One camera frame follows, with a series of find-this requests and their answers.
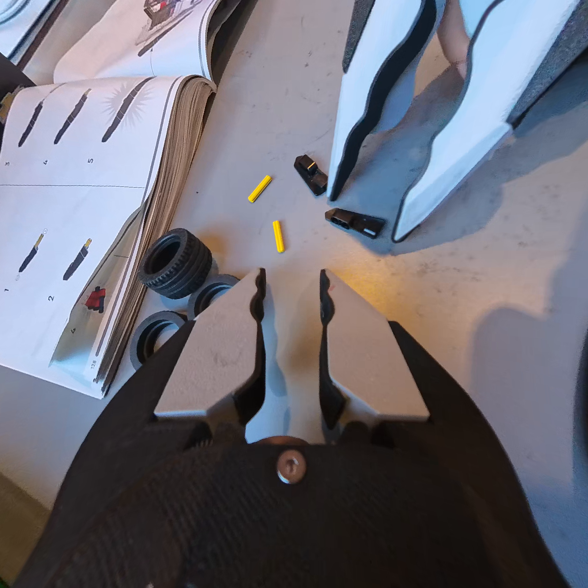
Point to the wooden board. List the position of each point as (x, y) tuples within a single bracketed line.
[(18, 528)]

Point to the person's right hand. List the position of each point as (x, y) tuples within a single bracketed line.
[(454, 36)]

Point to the building instruction booklet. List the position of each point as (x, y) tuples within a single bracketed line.
[(69, 206)]

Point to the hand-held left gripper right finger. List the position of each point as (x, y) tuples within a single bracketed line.
[(372, 367)]

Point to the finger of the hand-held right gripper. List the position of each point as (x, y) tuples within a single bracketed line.
[(356, 92), (482, 115)]

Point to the yellow axle piece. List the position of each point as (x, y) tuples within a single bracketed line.
[(278, 236), (260, 189)]

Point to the white stand base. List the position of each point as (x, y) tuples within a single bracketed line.
[(27, 27)]

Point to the black rubber tyre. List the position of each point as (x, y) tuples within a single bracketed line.
[(183, 271), (202, 298), (142, 340)]

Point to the black brick piece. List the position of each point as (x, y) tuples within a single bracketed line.
[(312, 177), (353, 223)]

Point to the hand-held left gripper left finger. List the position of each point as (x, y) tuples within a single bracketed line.
[(211, 363)]

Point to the grey desk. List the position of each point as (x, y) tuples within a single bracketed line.
[(459, 298)]

